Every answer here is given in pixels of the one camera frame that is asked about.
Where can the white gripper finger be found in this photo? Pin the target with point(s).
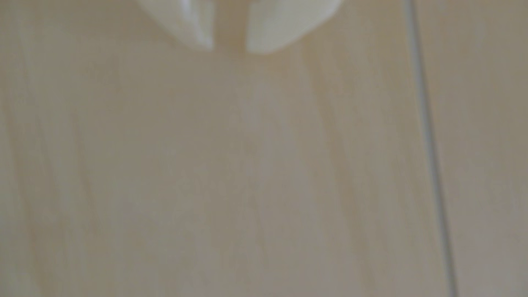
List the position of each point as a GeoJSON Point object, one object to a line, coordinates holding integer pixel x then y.
{"type": "Point", "coordinates": [185, 18]}
{"type": "Point", "coordinates": [280, 20]}

